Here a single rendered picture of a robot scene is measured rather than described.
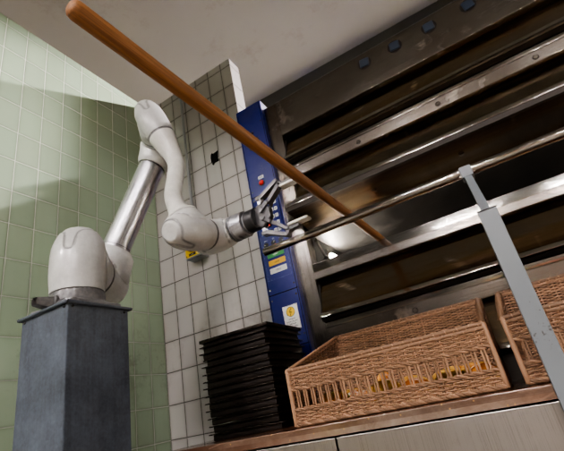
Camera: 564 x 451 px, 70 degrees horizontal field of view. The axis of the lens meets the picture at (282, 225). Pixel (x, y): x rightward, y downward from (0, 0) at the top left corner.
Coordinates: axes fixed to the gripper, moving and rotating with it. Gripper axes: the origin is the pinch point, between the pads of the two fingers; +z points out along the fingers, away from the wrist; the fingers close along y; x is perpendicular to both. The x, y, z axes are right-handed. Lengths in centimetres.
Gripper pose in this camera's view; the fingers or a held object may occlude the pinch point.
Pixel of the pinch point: (301, 199)
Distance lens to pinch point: 123.6
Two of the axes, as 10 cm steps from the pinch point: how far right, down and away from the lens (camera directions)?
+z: 8.4, -3.6, -4.1
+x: -5.2, -2.7, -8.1
